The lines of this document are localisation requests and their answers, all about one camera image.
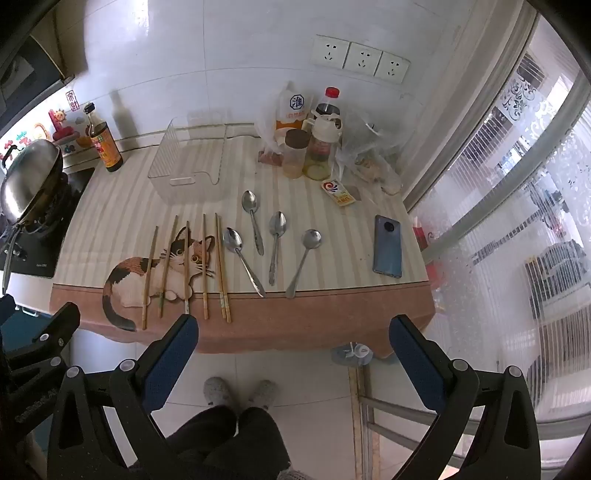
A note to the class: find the black stove top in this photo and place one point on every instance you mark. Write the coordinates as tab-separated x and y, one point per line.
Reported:
44	249

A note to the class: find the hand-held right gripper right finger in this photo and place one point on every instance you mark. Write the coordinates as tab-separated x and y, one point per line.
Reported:
415	357

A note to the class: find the steel wok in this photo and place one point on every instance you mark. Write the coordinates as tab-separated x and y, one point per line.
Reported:
32	180

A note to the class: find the white wall socket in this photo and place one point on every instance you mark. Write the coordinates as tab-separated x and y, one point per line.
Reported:
392	67
328	50
364	58

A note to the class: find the cat printed striped tablecloth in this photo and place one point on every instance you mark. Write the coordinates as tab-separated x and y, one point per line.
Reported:
323	318

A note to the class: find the metal spoon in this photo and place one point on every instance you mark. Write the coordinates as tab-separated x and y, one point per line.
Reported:
278	224
250	201
311	239
233	240

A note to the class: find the clear plastic bag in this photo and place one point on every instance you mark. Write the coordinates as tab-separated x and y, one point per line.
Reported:
369	147

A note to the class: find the person's legs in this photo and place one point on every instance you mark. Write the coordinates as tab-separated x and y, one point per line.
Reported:
221	443

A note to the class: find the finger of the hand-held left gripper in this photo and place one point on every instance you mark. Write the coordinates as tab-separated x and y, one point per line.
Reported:
53	325
37	371

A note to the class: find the red square wall sticker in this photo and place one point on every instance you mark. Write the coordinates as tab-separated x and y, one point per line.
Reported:
72	98

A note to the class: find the white plastic bag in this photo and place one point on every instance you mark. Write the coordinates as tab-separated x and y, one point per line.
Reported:
268	134

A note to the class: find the range hood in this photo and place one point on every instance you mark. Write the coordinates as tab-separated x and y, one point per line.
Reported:
23	60

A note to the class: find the soy sauce bottle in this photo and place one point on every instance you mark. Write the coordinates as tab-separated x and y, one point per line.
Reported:
105	150

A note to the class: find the small orange and white packet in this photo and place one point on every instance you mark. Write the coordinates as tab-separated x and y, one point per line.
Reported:
339	192

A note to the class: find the blue floor item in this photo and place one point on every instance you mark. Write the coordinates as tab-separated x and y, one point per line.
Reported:
353	353

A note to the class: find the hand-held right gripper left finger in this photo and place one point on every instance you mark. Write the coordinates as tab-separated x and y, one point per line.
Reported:
173	353

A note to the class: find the teal cabinet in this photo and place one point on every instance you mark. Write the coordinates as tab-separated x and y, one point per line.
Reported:
21	310

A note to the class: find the row of wooden chopsticks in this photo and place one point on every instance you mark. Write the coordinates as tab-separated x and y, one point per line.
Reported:
187	267

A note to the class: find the clear plastic container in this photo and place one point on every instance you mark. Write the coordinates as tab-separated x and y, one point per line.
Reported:
189	154

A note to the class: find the red packet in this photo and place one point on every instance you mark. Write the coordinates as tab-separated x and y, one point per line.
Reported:
420	235

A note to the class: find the jar with brown lid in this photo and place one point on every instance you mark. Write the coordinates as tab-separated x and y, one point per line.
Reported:
295	154

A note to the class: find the grey slipper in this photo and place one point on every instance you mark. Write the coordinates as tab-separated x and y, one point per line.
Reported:
263	393
218	391

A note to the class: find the metal table frame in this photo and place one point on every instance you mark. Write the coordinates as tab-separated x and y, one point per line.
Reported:
369	408

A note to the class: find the frosted glass sliding door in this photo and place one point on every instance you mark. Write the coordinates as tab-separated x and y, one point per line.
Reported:
508	230

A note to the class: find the blue smartphone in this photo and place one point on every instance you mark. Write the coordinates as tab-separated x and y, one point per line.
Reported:
388	247

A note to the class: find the dark bottle with red cap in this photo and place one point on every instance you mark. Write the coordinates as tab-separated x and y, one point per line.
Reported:
330	104

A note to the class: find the colourful cartoon wall stickers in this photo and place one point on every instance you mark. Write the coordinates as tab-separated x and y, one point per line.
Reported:
60	123

